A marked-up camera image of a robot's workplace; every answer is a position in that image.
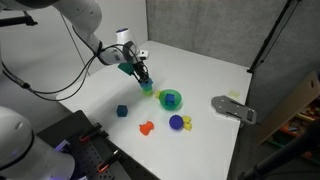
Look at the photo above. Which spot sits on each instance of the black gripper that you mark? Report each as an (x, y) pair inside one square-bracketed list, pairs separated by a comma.
[(136, 65)]

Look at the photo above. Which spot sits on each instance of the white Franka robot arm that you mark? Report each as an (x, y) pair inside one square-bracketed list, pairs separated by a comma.
[(80, 13)]

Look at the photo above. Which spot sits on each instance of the lime green block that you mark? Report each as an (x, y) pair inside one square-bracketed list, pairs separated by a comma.
[(149, 93)]

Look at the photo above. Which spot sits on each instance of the yellow star toy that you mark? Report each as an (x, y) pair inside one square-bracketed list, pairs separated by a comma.
[(157, 94)]

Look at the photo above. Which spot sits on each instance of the dark blue block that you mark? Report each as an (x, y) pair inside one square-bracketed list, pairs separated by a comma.
[(170, 99)]

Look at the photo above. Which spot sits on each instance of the green translucent bowl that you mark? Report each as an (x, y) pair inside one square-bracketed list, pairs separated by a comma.
[(175, 105)]

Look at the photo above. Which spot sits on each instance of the orange toy figure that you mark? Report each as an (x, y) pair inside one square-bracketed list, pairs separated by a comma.
[(146, 128)]

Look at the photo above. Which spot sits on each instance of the yellow toy figure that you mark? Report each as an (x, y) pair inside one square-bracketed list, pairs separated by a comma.
[(187, 123)]

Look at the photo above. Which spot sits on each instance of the wooden toy shelf with bins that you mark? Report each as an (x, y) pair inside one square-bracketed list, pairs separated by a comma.
[(293, 106)]

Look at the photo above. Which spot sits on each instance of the teal blue cube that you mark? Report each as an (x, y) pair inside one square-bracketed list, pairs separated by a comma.
[(122, 111)]

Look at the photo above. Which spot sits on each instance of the purple ball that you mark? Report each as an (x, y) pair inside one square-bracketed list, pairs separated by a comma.
[(175, 122)]

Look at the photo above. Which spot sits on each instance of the black orange clamp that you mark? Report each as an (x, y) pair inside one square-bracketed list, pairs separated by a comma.
[(89, 132), (108, 161)]

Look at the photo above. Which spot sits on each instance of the grey metal plate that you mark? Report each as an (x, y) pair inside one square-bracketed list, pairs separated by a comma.
[(233, 109)]

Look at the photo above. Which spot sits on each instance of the black vertical pole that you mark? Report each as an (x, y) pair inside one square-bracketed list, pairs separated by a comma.
[(270, 35)]

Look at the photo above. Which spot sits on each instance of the black stand bar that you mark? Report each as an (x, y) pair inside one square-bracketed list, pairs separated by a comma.
[(18, 21)]

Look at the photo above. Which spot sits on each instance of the black tripod leg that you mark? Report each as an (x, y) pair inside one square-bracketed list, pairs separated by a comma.
[(283, 153)]

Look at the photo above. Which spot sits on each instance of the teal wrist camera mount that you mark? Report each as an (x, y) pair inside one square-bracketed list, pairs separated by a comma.
[(126, 68)]

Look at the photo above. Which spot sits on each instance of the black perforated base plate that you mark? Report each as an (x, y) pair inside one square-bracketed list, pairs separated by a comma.
[(86, 156)]

